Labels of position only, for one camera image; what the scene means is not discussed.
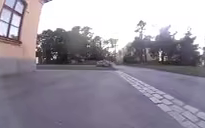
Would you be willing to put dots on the narrow grass strip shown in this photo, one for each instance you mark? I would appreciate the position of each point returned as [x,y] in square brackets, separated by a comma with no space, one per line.
[70,66]

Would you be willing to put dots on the group of dark trees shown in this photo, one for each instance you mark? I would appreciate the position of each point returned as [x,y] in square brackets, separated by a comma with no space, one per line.
[70,46]

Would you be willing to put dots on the grey asphalt pavement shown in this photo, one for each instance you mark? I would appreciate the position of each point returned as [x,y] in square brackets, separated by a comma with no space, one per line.
[73,100]

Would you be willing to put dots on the group of tall trees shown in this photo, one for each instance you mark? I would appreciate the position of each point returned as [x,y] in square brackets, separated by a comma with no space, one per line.
[170,46]

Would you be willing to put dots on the grey cobblestone strip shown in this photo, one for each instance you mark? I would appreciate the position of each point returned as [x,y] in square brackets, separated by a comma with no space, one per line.
[163,100]

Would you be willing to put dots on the grey asphalt road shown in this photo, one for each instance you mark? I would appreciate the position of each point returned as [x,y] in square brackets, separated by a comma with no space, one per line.
[176,83]

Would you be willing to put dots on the yellow building with arched windows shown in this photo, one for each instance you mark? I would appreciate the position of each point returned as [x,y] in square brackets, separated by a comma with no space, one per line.
[23,40]

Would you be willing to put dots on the grass verge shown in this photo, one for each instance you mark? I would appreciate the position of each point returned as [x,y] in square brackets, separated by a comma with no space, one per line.
[190,70]

